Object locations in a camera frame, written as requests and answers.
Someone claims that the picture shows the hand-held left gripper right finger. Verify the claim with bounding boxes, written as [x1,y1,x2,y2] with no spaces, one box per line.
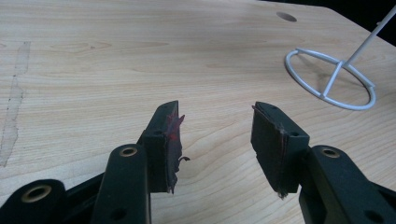
[250,101,310,200]

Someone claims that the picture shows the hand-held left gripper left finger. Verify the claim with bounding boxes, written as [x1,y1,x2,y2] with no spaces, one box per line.
[137,100,191,195]

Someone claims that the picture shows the white wire hat stand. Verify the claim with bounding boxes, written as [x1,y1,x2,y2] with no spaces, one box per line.
[284,4,396,112]

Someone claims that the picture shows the clear tape residue strip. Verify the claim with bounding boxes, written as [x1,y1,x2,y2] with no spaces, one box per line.
[0,41,32,168]

